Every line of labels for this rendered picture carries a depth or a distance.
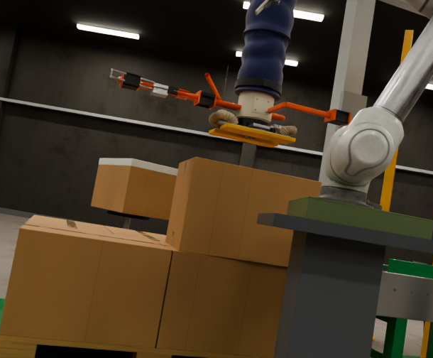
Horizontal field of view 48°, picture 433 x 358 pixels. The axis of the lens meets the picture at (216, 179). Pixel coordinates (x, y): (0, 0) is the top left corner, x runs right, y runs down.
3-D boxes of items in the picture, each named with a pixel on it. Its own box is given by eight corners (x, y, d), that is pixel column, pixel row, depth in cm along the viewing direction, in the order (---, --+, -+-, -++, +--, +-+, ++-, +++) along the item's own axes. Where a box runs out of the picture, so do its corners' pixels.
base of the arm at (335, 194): (386, 213, 153) (389, 196, 153) (316, 200, 156) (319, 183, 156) (374, 215, 171) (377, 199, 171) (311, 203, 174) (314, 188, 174)
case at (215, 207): (277, 259, 254) (289, 184, 257) (309, 270, 215) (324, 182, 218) (165, 241, 239) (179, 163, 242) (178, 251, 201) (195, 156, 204)
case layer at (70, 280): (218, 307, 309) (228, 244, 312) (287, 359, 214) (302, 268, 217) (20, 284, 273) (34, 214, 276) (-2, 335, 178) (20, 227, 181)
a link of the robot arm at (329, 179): (363, 197, 171) (373, 136, 173) (375, 193, 153) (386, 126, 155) (316, 188, 173) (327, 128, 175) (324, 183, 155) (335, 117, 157)
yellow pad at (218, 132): (270, 148, 250) (272, 138, 250) (278, 145, 240) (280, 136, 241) (208, 134, 240) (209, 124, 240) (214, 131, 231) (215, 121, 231)
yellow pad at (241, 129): (286, 144, 232) (287, 134, 232) (295, 142, 222) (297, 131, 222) (219, 129, 222) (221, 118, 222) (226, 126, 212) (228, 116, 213)
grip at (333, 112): (339, 126, 221) (341, 115, 221) (350, 123, 213) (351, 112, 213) (324, 122, 218) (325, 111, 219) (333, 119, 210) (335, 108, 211)
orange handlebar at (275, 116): (300, 128, 242) (301, 121, 243) (331, 119, 213) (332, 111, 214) (116, 84, 216) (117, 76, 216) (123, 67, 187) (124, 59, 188)
